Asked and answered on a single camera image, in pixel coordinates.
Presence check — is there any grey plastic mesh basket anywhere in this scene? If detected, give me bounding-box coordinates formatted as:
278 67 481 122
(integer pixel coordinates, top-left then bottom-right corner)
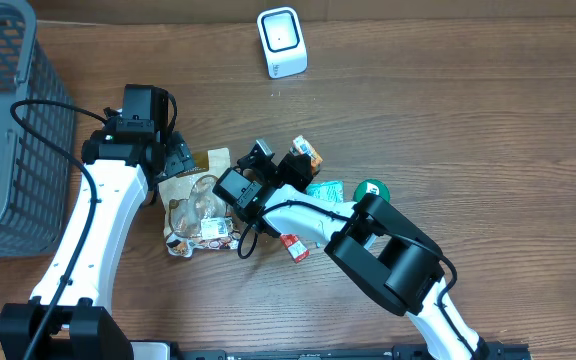
0 0 76 257

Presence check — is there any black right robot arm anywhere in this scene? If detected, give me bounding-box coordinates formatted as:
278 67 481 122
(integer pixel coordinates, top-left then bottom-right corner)
213 149 489 359

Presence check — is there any red white snack packet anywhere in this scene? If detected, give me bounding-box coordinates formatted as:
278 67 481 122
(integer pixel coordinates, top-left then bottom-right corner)
280 234 310 263

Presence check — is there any teal tissue pack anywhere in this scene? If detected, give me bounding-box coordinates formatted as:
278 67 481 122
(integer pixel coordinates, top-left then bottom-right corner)
306 180 344 203

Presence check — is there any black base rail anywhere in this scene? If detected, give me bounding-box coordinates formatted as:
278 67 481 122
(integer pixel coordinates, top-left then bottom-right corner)
132 340 532 360

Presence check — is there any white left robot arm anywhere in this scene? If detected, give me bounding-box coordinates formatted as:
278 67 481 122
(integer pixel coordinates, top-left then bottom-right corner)
0 84 194 359

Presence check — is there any orange Kleenex tissue pack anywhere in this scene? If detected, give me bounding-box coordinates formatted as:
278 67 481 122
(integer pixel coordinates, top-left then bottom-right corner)
289 135 323 176

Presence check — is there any beige brown snack pouch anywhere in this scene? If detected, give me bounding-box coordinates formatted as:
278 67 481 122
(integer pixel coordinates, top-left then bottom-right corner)
159 148 240 258

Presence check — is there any white barcode scanner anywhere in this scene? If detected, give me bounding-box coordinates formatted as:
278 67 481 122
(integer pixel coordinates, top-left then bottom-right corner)
256 6 308 79

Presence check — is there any green lid jar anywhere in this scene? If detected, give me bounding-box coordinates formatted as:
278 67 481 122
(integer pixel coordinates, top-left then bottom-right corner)
353 179 391 202

